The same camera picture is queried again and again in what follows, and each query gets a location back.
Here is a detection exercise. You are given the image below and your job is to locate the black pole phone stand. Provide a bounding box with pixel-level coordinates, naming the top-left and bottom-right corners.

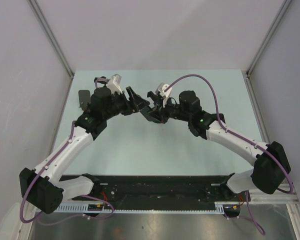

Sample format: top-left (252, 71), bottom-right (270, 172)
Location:
top-left (93, 76), bottom-right (109, 89)

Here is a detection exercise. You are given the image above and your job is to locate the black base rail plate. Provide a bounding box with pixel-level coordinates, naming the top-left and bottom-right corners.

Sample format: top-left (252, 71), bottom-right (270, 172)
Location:
top-left (89, 175), bottom-right (250, 212)

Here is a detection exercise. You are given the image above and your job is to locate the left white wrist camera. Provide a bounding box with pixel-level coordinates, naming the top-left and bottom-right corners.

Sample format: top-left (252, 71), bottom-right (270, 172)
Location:
top-left (106, 74), bottom-right (123, 95)

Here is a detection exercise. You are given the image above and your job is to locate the right aluminium frame post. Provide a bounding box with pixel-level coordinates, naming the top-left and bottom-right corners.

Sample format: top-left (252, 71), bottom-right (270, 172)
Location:
top-left (245, 0), bottom-right (293, 79)

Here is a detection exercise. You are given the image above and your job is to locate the aluminium frame post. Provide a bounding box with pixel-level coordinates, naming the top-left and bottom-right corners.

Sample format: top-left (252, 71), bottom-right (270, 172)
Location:
top-left (245, 0), bottom-right (293, 79)
top-left (27, 0), bottom-right (74, 80)

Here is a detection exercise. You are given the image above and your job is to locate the left aluminium frame post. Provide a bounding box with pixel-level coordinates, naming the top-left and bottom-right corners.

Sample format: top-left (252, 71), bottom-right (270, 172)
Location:
top-left (27, 0), bottom-right (74, 80)

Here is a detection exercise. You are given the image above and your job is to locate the silver phone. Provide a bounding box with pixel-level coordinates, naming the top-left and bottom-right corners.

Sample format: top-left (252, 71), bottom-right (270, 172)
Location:
top-left (211, 113), bottom-right (226, 123)

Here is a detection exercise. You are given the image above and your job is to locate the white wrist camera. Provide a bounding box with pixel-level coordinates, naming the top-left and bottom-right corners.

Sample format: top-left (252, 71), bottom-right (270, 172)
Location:
top-left (156, 83), bottom-right (172, 107)
top-left (106, 74), bottom-right (123, 95)

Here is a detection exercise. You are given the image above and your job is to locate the black phone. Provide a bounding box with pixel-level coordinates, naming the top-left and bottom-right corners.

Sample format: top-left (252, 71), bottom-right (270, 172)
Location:
top-left (140, 106), bottom-right (162, 124)

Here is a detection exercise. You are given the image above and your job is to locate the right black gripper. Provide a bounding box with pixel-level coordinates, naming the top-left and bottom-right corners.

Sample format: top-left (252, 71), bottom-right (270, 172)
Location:
top-left (148, 94), bottom-right (191, 124)

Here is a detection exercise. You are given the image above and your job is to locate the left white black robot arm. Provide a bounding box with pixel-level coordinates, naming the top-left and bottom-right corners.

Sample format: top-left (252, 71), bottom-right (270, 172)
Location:
top-left (19, 86), bottom-right (150, 214)

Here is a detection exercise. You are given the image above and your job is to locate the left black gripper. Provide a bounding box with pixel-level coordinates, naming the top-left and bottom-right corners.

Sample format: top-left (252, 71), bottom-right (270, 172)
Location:
top-left (103, 86), bottom-right (150, 120)

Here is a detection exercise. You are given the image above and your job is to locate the white slotted cable duct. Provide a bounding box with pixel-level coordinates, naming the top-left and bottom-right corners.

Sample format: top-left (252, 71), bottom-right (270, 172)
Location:
top-left (54, 202), bottom-right (225, 215)

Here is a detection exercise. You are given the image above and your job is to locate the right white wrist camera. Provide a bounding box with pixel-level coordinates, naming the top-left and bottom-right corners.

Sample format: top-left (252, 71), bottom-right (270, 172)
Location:
top-left (156, 83), bottom-right (172, 107)

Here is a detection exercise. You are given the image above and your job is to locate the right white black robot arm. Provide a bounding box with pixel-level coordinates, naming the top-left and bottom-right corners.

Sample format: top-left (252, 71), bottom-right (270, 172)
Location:
top-left (144, 90), bottom-right (291, 201)

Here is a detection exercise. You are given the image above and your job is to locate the brown round phone stand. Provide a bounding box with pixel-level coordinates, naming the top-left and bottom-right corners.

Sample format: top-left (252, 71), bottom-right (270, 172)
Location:
top-left (78, 89), bottom-right (91, 111)

